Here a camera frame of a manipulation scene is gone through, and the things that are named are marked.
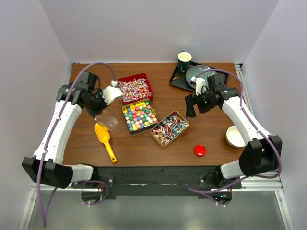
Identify black serving tray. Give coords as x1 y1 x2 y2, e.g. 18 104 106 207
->
169 61 216 92

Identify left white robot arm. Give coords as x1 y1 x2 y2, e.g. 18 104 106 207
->
22 72 122 189

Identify red tin swirl lollipops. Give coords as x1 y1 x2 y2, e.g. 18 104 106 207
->
118 73 154 105

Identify clear plastic jar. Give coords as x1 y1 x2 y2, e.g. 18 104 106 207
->
94 111 118 131

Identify gold tin of lollipops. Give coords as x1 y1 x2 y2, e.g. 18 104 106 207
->
150 111 189 148

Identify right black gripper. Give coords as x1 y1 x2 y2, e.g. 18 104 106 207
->
185 89 217 118

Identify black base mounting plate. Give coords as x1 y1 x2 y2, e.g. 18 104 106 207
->
71 165 242 201

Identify dark green paper cup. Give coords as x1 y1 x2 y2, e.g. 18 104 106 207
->
177 51 192 72

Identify yellow plastic scoop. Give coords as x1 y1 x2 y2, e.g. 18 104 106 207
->
94 123 118 163

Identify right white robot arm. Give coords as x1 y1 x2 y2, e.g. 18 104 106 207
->
185 74 282 188

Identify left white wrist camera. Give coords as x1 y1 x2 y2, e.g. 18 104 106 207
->
102 86 123 105

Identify red jar lid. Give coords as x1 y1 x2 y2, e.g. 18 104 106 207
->
194 144 207 157

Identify dark teal plate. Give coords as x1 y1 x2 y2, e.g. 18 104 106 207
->
186 65 217 89

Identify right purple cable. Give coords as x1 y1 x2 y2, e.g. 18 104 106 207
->
187 69 281 201

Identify tin of star candies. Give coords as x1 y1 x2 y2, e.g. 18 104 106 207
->
121 99 159 136

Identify white bowl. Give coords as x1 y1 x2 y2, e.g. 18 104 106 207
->
226 126 245 148

